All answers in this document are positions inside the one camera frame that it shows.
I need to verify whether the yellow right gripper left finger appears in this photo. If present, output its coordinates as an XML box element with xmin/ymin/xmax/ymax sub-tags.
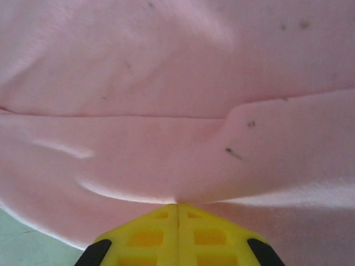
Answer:
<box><xmin>73</xmin><ymin>204</ymin><xmax>179</xmax><ymax>266</ymax></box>

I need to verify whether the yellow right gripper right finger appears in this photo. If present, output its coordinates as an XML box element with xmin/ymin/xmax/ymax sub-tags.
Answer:
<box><xmin>177</xmin><ymin>204</ymin><xmax>287</xmax><ymax>266</ymax></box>

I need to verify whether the pink t-shirt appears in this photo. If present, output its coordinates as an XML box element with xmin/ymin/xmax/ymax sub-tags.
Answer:
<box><xmin>0</xmin><ymin>0</ymin><xmax>355</xmax><ymax>266</ymax></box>

